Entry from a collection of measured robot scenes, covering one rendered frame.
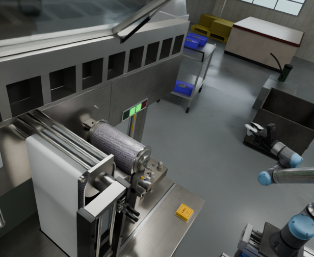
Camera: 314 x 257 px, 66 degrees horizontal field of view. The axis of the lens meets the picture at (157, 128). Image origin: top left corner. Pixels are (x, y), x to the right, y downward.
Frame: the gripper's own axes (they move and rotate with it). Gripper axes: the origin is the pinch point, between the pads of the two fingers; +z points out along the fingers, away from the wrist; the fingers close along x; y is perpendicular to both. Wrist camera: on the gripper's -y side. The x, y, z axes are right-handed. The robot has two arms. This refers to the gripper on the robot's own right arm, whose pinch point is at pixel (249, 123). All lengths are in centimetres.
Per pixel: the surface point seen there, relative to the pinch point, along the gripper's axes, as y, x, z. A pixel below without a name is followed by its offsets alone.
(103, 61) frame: -43, -79, 32
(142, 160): -15, -80, -5
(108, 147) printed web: -16, -90, 8
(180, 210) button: 23, -62, -16
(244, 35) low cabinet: 123, 437, 341
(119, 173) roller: -12, -90, -4
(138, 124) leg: 42, -35, 75
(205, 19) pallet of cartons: 155, 506, 564
